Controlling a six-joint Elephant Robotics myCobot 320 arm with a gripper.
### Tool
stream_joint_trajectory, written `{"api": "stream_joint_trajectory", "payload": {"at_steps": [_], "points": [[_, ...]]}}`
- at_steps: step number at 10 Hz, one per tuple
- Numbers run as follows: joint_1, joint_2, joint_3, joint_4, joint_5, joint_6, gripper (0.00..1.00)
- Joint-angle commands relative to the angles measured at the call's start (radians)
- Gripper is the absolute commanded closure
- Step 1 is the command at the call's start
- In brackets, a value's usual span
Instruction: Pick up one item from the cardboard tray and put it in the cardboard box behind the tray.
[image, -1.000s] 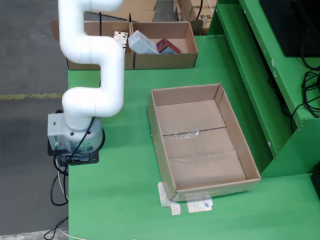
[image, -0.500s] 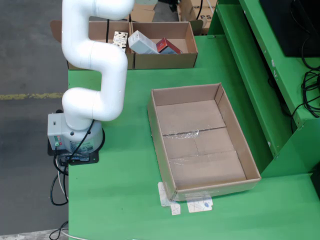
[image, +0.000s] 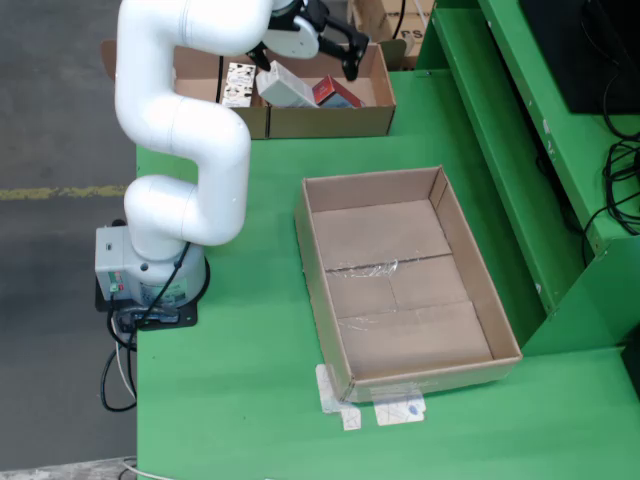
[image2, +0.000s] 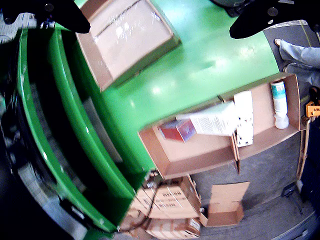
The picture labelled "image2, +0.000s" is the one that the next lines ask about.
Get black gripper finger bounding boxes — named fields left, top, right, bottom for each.
left=0, top=0, right=91, bottom=35
left=228, top=0, right=320, bottom=40

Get white bottle teal label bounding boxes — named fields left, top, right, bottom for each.
left=270, top=80, right=290, bottom=130

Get shallow cardboard tray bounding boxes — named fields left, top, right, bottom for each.
left=74, top=0, right=182, bottom=93

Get cardboard box with rounded flaps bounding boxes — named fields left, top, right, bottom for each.
left=218, top=72, right=307, bottom=175

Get brown cardboard box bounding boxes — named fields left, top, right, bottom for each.
left=138, top=99, right=241, bottom=180

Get open empty cardboard box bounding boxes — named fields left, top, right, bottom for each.
left=199, top=181, right=251, bottom=228

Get large printed cardboard box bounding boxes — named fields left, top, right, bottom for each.
left=129, top=174, right=203, bottom=221

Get taped cardboard box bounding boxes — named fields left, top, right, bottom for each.
left=144, top=217, right=202, bottom=240

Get person in blue jeans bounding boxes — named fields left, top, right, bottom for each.
left=274, top=38, right=320, bottom=88

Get orange pallet jack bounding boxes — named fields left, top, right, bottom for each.
left=301, top=86, right=320, bottom=126

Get cow-print hand cream carton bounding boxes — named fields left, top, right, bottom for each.
left=233, top=90, right=255, bottom=148

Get green metal shelf unit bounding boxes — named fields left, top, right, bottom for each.
left=0, top=24, right=141, bottom=233

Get pale grey white carton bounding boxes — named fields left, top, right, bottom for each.
left=176, top=101, right=238, bottom=138

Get wooden pallet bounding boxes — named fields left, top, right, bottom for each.
left=296, top=122, right=311, bottom=181

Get red carton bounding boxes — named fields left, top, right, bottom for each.
left=157, top=118, right=197, bottom=144

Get dark blue stacked crates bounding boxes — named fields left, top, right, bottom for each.
left=299, top=119, right=320, bottom=203

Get black floor stand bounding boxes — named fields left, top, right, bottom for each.
left=281, top=181, right=305, bottom=216

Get thin black cable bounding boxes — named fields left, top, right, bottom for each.
left=119, top=183, right=161, bottom=232

